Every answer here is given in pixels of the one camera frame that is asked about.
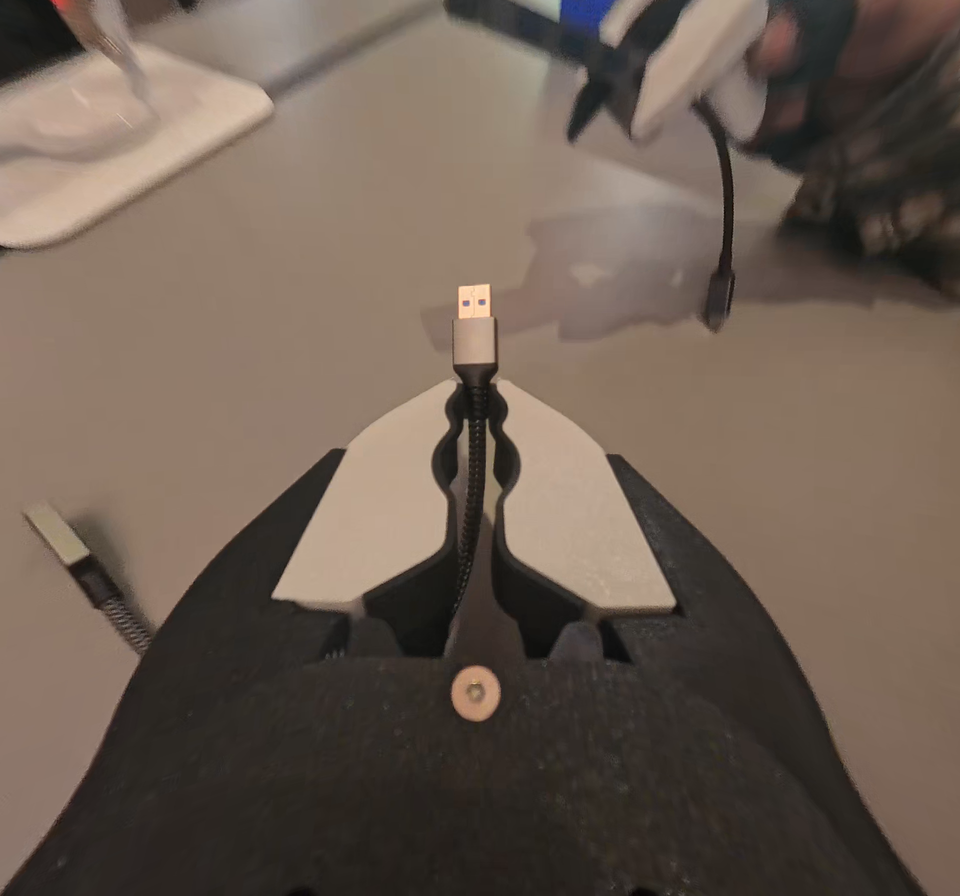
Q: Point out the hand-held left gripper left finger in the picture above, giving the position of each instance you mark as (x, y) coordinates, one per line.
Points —
(367, 529)

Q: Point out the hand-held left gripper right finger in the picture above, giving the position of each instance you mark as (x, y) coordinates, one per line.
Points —
(577, 529)

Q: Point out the person's right hand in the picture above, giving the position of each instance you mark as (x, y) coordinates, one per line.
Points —
(900, 4)

